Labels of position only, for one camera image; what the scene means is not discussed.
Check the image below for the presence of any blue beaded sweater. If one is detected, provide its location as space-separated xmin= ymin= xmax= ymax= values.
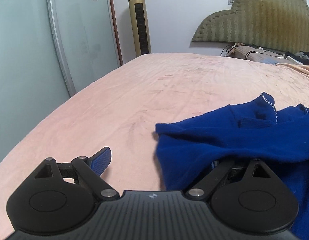
xmin=155 ymin=93 xmax=309 ymax=239

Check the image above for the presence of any black clothes pile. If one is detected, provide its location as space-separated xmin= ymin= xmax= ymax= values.
xmin=285 ymin=51 xmax=309 ymax=66

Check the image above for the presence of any pink floral bed sheet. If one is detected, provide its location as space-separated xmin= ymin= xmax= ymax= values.
xmin=0 ymin=53 xmax=309 ymax=239

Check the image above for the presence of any glass wardrobe sliding door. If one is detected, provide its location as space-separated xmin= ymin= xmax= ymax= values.
xmin=0 ymin=0 xmax=119 ymax=162

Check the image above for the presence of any brown cardboard box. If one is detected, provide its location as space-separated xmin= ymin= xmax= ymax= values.
xmin=229 ymin=43 xmax=292 ymax=65

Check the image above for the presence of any gold tower fan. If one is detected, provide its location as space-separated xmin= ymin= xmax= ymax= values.
xmin=129 ymin=0 xmax=151 ymax=57

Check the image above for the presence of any olive upholstered headboard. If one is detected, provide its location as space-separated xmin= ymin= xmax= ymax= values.
xmin=192 ymin=0 xmax=309 ymax=53

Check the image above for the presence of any red door frame strip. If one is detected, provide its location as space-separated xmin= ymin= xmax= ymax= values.
xmin=110 ymin=0 xmax=123 ymax=66

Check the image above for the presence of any black cable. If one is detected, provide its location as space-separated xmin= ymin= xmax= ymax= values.
xmin=220 ymin=43 xmax=243 ymax=57

